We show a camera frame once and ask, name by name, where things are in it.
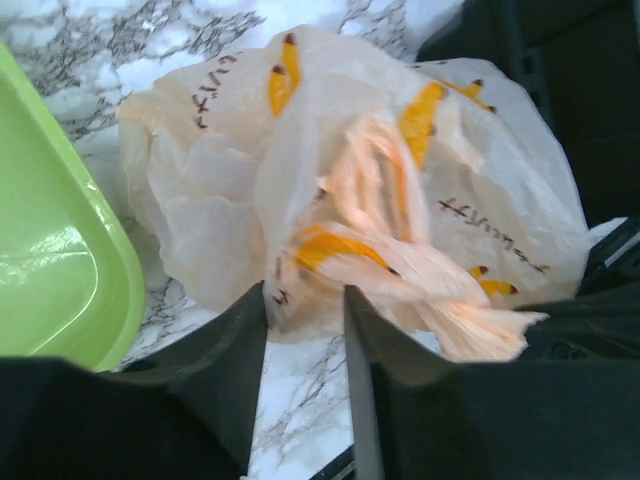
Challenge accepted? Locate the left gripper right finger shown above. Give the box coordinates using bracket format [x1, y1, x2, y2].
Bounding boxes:
[344, 286, 450, 479]

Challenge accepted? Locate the orange printed plastic bag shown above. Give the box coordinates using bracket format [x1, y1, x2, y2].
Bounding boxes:
[118, 26, 591, 361]

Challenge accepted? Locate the black tool case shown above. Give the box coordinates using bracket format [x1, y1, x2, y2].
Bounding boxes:
[417, 1, 639, 359]

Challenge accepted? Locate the green plastic tray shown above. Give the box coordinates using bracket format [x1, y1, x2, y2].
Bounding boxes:
[1, 48, 146, 371]

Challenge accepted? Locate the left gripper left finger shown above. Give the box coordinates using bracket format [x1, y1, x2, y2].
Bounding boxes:
[119, 283, 268, 479]

